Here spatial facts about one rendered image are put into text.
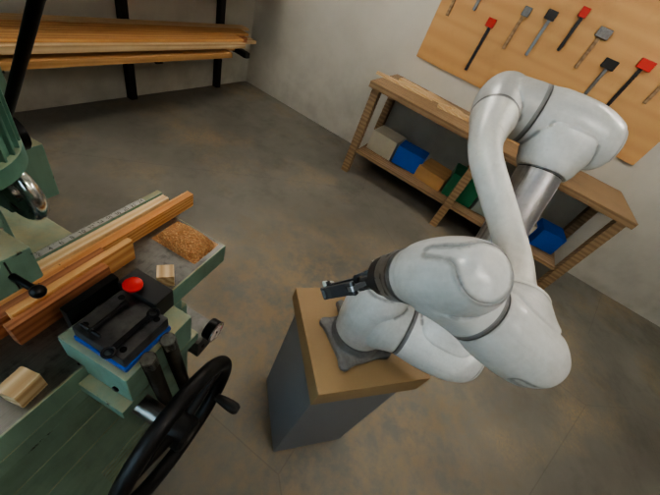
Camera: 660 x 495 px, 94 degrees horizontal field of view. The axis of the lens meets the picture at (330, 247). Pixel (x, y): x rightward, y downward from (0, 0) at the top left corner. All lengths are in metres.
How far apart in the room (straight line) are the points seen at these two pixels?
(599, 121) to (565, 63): 2.42
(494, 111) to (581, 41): 2.55
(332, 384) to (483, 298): 0.63
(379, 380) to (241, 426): 0.76
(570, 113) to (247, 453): 1.52
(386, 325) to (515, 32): 2.82
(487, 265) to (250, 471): 1.32
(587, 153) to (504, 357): 0.54
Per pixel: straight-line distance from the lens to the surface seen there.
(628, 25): 3.32
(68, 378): 0.68
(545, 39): 3.29
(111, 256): 0.75
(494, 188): 0.64
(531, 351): 0.49
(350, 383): 0.95
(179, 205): 0.89
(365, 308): 0.81
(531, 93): 0.86
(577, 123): 0.87
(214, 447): 1.54
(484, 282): 0.38
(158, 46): 3.00
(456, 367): 0.89
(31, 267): 0.65
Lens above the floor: 1.50
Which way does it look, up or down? 42 degrees down
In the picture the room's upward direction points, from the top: 24 degrees clockwise
